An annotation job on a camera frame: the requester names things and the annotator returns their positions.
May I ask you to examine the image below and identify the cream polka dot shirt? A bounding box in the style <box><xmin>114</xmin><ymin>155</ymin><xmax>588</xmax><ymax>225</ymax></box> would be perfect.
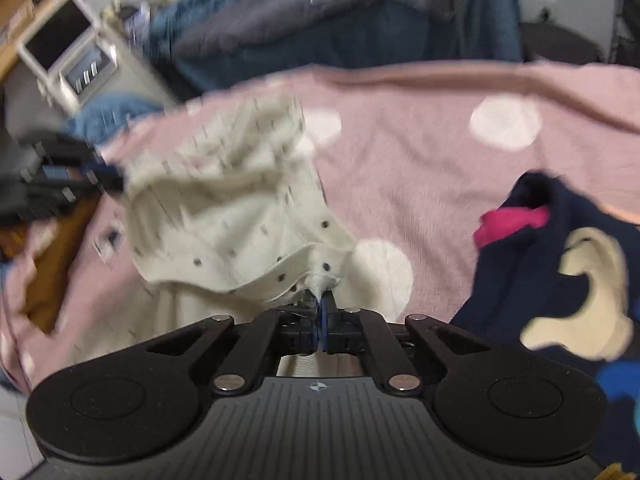
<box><xmin>70</xmin><ymin>96</ymin><xmax>356</xmax><ymax>363</ymax></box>

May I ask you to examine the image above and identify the navy cartoon print garment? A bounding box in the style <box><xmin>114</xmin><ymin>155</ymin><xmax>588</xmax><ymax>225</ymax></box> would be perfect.
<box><xmin>451</xmin><ymin>172</ymin><xmax>639</xmax><ymax>471</ymax></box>

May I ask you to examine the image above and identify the blue crumpled blanket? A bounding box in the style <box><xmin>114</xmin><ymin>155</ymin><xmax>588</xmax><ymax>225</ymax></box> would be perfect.
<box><xmin>62</xmin><ymin>92</ymin><xmax>164</xmax><ymax>145</ymax></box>

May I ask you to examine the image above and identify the black round stool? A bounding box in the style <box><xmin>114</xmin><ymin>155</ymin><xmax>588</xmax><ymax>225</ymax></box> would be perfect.
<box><xmin>520</xmin><ymin>23</ymin><xmax>604</xmax><ymax>65</ymax></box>

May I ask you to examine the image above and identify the pink dotted bed sheet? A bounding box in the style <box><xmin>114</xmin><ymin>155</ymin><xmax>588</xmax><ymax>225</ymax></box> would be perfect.
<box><xmin>1</xmin><ymin>62</ymin><xmax>639</xmax><ymax>392</ymax></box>

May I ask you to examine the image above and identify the black wire rack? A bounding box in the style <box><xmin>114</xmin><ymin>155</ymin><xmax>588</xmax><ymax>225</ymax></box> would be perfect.
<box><xmin>608</xmin><ymin>0</ymin><xmax>639</xmax><ymax>68</ymax></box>

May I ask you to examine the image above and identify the brown cloth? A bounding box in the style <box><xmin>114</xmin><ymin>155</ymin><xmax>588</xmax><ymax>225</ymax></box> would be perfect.
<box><xmin>1</xmin><ymin>194</ymin><xmax>101</xmax><ymax>334</ymax></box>

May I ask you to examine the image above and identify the white machine with control panel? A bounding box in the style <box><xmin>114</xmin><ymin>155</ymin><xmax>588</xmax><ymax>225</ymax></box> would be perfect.
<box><xmin>16</xmin><ymin>0</ymin><xmax>177</xmax><ymax>116</ymax></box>

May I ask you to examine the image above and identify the dark blue massage bed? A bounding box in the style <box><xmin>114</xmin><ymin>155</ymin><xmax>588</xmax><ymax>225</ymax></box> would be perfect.
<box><xmin>141</xmin><ymin>0</ymin><xmax>523</xmax><ymax>96</ymax></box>

